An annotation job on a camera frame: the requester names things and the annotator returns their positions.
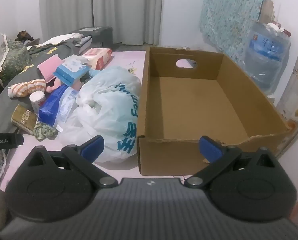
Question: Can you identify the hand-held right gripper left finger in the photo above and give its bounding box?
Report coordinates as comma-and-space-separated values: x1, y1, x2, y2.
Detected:
27, 135, 119, 188

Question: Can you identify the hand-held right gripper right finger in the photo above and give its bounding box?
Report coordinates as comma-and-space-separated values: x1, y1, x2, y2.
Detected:
184, 135, 276, 188

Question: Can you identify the brown cardboard box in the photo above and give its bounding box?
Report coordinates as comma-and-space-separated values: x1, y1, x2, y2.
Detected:
137, 46, 293, 176

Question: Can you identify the blue plastic packet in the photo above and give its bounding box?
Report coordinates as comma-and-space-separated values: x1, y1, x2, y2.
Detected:
38, 84, 79, 130

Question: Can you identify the pink plush toy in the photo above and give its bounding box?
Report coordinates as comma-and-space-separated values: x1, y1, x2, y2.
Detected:
46, 76, 82, 93

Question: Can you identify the blue white tissue pack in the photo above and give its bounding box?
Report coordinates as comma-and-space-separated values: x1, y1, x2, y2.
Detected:
52, 55, 92, 85

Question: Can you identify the pink cloth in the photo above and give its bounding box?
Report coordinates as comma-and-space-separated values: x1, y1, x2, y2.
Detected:
37, 54, 62, 82

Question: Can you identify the gold box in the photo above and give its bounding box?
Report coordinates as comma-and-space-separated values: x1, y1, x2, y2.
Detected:
11, 104, 39, 133

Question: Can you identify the grey blanket with yellow print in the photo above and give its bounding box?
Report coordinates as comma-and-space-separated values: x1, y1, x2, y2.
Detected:
0, 37, 93, 135

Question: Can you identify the green white scrunchie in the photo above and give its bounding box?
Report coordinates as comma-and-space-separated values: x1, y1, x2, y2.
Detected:
33, 121, 58, 141

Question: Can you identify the white plastic bag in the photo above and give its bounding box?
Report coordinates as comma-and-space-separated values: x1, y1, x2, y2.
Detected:
60, 66, 142, 164

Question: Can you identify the small white jar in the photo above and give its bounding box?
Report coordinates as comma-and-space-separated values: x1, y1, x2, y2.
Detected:
29, 91, 46, 112

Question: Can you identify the orange striped sock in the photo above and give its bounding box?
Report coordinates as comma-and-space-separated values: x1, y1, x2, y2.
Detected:
7, 79, 47, 98

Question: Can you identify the green patterned pillow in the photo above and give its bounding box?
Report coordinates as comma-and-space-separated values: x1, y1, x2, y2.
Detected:
0, 39, 33, 85

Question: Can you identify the pink wet wipes pack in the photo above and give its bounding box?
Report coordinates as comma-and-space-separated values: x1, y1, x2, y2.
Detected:
81, 47, 113, 70

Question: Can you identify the pink bed sheet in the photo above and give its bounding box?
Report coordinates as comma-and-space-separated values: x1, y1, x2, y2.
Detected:
0, 50, 149, 193

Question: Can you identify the floral board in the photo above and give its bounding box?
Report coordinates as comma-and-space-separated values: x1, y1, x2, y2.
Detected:
276, 37, 298, 155

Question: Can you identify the white book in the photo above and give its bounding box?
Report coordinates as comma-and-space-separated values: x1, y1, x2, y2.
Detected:
78, 35, 92, 54

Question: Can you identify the brown crumpled bag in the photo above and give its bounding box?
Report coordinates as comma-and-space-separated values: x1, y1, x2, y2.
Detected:
14, 31, 40, 43

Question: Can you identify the large water bottle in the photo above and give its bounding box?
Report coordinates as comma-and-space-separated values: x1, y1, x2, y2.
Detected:
242, 20, 291, 93

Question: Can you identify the white cloth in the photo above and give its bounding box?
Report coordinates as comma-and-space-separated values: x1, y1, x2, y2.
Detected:
27, 34, 79, 49

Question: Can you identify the black box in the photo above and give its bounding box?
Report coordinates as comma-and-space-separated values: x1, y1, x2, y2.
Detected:
69, 26, 113, 44

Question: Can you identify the grey curtain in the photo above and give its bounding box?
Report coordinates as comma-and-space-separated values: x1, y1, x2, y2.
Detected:
39, 0, 165, 46

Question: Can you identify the white crumpled paper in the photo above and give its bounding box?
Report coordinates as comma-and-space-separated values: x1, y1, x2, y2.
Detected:
266, 22, 286, 33

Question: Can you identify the beige board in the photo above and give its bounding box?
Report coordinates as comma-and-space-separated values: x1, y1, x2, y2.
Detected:
259, 0, 275, 23

